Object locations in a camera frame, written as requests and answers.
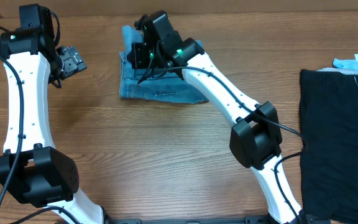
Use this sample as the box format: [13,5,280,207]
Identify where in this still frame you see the light blue denim jeans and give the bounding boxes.
[119,26,208,104]

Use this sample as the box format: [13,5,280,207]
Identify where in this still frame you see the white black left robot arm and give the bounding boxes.
[0,26,105,223]

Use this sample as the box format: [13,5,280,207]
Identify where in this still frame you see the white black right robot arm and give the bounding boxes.
[127,11,306,223]

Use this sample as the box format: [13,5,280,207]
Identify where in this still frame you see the black garment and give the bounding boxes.
[300,70,358,223]

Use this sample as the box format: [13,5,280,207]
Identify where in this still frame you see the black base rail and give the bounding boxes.
[104,215,271,224]

